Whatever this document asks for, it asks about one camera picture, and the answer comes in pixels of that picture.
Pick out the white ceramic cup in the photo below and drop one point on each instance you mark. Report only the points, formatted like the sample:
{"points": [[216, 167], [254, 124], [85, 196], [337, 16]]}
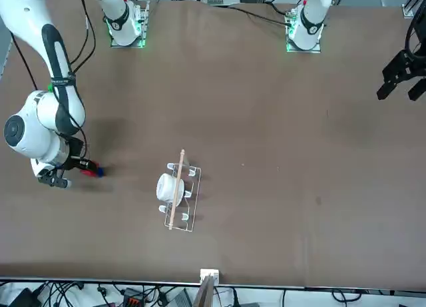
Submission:
{"points": [[168, 188]]}

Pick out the wooden stick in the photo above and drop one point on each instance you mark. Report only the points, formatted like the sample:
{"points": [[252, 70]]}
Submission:
{"points": [[176, 190]]}

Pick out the black power adapter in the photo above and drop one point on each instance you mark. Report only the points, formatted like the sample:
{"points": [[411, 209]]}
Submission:
{"points": [[23, 297]]}

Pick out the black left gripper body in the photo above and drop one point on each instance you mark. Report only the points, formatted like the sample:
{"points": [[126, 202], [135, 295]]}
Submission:
{"points": [[417, 69]]}

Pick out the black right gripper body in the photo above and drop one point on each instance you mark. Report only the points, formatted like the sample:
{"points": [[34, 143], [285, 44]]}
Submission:
{"points": [[75, 150]]}

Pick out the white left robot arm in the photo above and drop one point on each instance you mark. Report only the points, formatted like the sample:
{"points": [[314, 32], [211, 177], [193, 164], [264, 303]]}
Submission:
{"points": [[313, 7]]}

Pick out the blue wooden cube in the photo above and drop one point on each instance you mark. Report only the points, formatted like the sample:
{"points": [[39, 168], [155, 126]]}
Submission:
{"points": [[100, 172]]}

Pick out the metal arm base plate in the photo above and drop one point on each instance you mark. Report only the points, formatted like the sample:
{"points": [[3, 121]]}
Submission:
{"points": [[126, 46], [303, 50]]}

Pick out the black box with orange plugs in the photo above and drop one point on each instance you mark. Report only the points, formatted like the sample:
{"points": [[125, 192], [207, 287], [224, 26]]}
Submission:
{"points": [[133, 297]]}

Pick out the aluminium profile post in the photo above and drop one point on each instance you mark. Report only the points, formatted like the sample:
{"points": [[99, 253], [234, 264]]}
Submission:
{"points": [[209, 277]]}

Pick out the aluminium frame profile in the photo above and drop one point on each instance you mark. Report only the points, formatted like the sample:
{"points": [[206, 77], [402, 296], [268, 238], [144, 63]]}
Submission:
{"points": [[411, 5]]}

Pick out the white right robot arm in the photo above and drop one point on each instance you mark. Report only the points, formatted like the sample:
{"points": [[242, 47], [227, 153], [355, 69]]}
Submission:
{"points": [[40, 144]]}

